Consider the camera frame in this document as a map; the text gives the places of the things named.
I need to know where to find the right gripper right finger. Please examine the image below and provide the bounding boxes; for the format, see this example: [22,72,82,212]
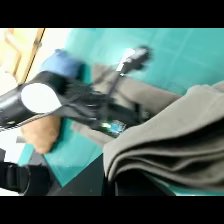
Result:
[114,170,172,197]

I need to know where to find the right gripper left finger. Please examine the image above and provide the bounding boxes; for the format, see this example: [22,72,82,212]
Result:
[53,153,108,197]

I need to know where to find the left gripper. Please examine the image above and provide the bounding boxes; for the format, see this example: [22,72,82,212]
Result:
[63,79,153,138]

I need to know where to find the grey-brown shirt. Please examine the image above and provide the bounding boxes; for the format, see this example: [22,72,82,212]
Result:
[70,63,224,192]

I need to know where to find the orange-brown garment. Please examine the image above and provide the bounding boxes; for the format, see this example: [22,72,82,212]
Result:
[20,114,63,155]

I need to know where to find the blue garment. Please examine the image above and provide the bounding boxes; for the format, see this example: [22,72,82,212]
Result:
[39,48,84,80]

